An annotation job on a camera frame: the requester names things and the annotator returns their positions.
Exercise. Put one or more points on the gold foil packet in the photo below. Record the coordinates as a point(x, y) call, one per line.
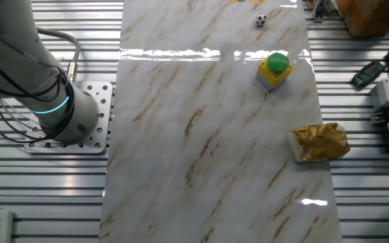
point(319, 141)

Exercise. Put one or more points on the small soccer ball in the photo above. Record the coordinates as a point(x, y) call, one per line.
point(261, 19)

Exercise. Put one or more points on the small silver metal device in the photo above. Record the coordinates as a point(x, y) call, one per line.
point(378, 118)

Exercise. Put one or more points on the green bit set case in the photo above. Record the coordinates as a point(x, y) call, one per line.
point(368, 73)

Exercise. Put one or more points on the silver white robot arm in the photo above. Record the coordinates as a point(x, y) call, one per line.
point(12, 50)

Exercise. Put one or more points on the brown cardboard box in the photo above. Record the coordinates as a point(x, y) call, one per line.
point(370, 17)

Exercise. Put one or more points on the yellow box green push button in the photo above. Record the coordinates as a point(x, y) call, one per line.
point(277, 62)

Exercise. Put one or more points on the grey metal clamp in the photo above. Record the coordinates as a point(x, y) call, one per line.
point(317, 13)

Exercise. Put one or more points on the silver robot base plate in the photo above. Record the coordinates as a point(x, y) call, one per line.
point(100, 101)

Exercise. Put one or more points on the white marble pattern sheet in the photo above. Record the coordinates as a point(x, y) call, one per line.
point(181, 152)

